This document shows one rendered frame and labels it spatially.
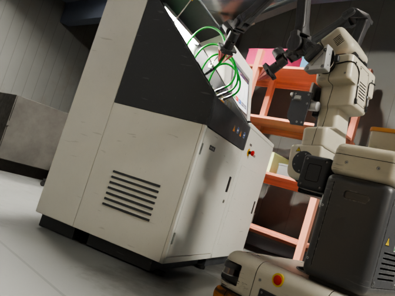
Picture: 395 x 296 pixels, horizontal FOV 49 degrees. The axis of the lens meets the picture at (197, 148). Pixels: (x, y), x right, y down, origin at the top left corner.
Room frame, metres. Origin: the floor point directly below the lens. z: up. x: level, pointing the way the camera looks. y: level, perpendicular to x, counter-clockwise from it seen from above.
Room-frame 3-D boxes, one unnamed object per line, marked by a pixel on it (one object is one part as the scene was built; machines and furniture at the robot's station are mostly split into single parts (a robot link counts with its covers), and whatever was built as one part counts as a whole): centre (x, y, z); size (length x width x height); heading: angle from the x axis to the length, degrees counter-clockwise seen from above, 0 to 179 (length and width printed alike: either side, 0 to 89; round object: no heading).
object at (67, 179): (3.07, 0.36, 0.75); 1.40 x 0.28 x 1.50; 156
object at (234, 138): (2.46, -0.13, 0.87); 0.62 x 0.04 x 0.16; 156
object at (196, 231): (2.46, -0.14, 0.44); 0.65 x 0.02 x 0.68; 156
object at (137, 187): (2.57, 0.12, 0.39); 0.70 x 0.58 x 0.79; 156
